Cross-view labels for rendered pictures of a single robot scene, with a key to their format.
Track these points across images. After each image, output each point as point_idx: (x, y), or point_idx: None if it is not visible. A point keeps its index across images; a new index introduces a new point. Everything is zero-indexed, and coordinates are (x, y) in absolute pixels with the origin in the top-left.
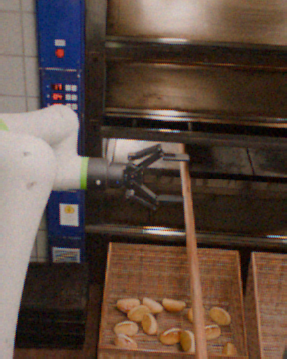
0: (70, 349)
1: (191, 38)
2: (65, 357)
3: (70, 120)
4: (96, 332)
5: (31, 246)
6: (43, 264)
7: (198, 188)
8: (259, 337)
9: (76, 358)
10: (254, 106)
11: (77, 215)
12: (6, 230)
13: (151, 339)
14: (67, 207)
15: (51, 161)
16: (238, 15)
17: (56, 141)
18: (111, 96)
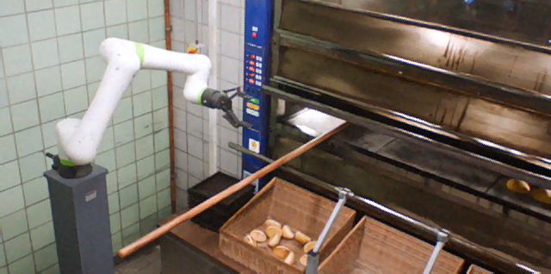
0: (217, 233)
1: (324, 38)
2: (211, 236)
3: (201, 63)
4: (241, 233)
5: (114, 97)
6: (229, 177)
7: (331, 151)
8: (320, 264)
9: (216, 239)
10: (363, 95)
11: (258, 150)
12: (103, 85)
13: (269, 250)
14: (253, 142)
15: (130, 61)
16: (354, 28)
17: (188, 71)
18: (281, 69)
